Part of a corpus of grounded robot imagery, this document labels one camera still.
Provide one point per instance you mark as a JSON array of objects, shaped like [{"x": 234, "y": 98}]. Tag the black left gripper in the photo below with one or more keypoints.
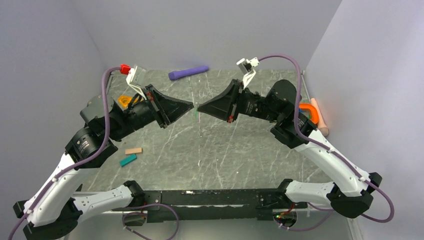
[{"x": 171, "y": 109}]

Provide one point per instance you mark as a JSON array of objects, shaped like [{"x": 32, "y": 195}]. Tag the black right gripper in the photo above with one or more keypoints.
[{"x": 225, "y": 106}]

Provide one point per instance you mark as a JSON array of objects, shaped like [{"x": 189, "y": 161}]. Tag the green key tag keyring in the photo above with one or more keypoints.
[{"x": 196, "y": 113}]

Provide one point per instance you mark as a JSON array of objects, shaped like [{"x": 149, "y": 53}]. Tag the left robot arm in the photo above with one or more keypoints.
[{"x": 54, "y": 211}]

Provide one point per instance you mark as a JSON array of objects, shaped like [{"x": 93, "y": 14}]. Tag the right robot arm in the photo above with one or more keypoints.
[{"x": 349, "y": 192}]

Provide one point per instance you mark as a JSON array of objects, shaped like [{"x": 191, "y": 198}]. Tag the purple flashlight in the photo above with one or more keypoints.
[{"x": 176, "y": 75}]

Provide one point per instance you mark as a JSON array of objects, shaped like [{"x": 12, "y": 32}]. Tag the orange yellow toy stack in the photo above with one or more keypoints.
[{"x": 124, "y": 100}]

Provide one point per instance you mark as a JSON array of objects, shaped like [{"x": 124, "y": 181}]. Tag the tan wooden block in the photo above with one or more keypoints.
[{"x": 131, "y": 151}]

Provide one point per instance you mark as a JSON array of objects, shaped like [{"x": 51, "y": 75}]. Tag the teal wooden block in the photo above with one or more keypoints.
[{"x": 129, "y": 159}]

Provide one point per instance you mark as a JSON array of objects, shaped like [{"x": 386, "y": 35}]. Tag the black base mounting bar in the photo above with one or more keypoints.
[{"x": 261, "y": 204}]

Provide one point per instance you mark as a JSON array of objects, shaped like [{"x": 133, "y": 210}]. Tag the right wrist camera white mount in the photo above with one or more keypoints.
[{"x": 247, "y": 67}]

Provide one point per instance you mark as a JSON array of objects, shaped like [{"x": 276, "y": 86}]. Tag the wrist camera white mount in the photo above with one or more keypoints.
[
  {"x": 135, "y": 77},
  {"x": 247, "y": 67}
]

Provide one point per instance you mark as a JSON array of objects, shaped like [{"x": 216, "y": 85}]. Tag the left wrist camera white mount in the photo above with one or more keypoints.
[{"x": 135, "y": 77}]

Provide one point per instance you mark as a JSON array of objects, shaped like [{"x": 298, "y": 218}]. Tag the orange pink object at wall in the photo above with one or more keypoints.
[{"x": 313, "y": 111}]

